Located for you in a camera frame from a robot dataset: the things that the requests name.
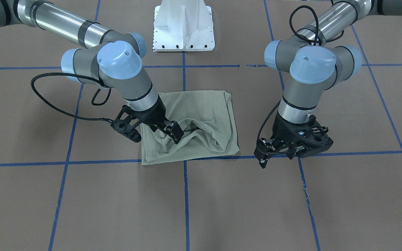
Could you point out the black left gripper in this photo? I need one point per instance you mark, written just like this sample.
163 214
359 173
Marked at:
284 133

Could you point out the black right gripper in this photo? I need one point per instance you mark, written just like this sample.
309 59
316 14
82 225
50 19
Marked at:
154 116

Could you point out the olive green long-sleeve shirt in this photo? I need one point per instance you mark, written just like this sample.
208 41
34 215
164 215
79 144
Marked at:
209 128

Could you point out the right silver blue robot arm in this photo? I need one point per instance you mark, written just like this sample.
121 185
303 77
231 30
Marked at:
106 58

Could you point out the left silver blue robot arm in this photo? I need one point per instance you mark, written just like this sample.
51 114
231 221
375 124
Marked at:
313 68

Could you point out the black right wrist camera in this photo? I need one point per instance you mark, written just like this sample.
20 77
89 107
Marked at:
126 124

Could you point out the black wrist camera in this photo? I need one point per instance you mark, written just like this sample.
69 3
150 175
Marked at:
315 139
126 124

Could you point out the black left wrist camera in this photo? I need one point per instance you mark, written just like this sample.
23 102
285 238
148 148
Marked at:
315 139

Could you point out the white pedestal column with base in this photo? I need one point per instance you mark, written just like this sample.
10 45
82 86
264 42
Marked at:
183 26

